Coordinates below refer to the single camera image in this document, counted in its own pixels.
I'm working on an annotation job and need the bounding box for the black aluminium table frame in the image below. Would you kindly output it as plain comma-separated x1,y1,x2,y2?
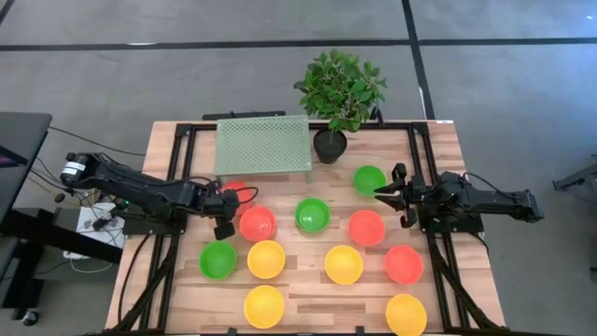
111,121,503,336

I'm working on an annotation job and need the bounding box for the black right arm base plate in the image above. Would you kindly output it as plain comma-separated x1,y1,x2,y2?
417,195,485,234

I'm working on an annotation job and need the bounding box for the black bar behind table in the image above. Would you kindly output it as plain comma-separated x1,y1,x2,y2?
201,110,287,121

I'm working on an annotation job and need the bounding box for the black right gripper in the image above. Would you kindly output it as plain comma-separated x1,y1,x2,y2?
374,162,424,230

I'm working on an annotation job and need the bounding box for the white power strip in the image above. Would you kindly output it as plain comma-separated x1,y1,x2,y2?
76,203,126,248

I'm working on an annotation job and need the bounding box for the thin black floor cable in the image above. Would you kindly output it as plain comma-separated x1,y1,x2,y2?
49,125,146,157

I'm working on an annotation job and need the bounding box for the green plant in black pot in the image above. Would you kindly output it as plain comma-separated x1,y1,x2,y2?
293,48,389,165

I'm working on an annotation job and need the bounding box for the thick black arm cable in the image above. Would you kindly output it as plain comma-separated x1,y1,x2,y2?
117,232,153,326

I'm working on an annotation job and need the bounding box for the grey metal stand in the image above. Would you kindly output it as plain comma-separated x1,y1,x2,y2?
552,156,597,192

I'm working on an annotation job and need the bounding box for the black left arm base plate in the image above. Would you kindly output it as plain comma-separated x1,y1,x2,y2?
121,204,187,236

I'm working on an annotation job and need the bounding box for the yellow plastic mini bowl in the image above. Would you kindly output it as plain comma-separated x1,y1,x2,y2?
324,245,365,286
384,293,428,336
243,285,285,329
246,239,286,280

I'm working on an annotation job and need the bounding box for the white floor cable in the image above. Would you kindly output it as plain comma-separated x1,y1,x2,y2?
62,250,116,275

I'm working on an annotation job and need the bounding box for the green plastic mini bowl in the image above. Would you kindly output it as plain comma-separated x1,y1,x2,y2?
294,197,331,233
198,240,238,281
352,164,388,198

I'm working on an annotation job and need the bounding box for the black desk leg frame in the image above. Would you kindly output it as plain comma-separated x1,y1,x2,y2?
0,207,123,323

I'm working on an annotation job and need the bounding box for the green perforated metal rack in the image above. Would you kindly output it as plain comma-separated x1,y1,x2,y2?
213,114,313,184

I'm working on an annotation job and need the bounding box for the black desk top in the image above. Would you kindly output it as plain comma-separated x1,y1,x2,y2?
0,111,53,225

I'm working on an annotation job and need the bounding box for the red plastic mini bowl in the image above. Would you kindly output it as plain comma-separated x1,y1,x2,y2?
347,209,386,247
221,180,256,218
239,204,278,243
383,245,424,286

